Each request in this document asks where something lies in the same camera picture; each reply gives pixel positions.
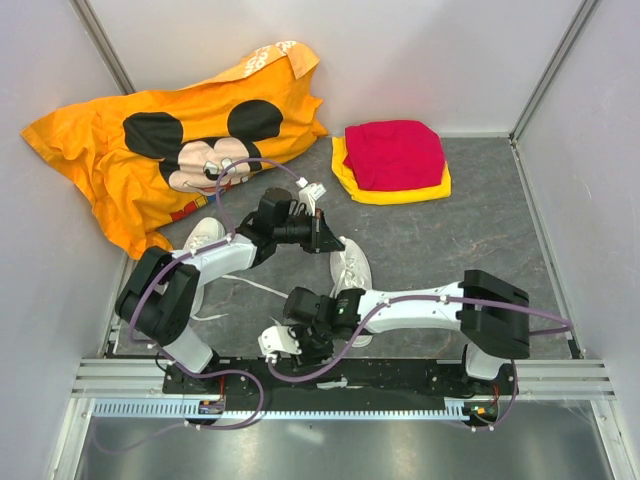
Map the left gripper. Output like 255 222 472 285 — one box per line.
274 208 344 254

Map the white sneaker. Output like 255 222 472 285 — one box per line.
169 216 291 321
327 238 376 349

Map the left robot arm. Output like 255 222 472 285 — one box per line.
115 183 345 393

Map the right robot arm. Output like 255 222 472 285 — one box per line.
269 270 530 394

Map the white tape piece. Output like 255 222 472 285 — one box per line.
316 377 362 391

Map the yellow folded cloth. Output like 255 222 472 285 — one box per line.
331 137 452 206

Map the red folded cloth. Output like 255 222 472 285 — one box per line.
345 120 446 192

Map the orange Mickey Mouse bag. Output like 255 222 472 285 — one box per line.
22 41 326 259

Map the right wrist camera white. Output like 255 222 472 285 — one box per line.
258 325 302 363

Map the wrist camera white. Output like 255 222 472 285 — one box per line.
258 325 302 363
296 177 326 213

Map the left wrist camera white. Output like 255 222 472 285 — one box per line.
296 177 326 213

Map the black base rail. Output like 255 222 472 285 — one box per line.
162 357 513 410

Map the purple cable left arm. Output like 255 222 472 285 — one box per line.
89 157 309 455

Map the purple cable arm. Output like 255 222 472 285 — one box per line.
267 294 576 431
89 157 309 455

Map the slotted cable duct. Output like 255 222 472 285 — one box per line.
92 398 471 421

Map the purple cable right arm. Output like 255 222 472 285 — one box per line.
267 294 576 431

